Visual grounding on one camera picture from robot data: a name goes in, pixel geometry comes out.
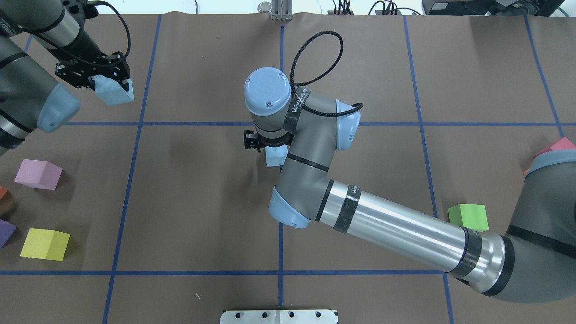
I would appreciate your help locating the light blue foam block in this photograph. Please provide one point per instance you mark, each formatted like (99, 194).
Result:
(276, 156)
(111, 92)

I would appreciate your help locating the far pink foam block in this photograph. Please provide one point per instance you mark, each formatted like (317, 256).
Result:
(38, 174)

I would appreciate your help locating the aluminium frame post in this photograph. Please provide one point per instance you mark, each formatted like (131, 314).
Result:
(281, 10)

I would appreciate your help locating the magenta pink foam block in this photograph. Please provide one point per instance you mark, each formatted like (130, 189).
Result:
(561, 144)

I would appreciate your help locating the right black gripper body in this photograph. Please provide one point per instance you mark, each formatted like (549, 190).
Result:
(250, 140)

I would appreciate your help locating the far purple foam block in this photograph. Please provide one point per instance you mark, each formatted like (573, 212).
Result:
(6, 231)

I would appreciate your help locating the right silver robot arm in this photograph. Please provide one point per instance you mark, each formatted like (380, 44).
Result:
(534, 262)

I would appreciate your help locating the far orange foam block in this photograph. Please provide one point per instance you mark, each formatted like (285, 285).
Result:
(3, 192)

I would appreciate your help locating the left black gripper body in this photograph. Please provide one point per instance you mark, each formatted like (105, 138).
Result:
(86, 48)

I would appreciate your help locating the green foam block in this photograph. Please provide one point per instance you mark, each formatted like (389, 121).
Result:
(472, 216)

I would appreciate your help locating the metal base plate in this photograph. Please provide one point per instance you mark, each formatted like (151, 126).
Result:
(278, 316)

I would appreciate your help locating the yellow foam block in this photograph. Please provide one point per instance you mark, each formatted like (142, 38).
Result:
(45, 244)

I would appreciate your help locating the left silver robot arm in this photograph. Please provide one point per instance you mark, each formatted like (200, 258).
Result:
(33, 99)

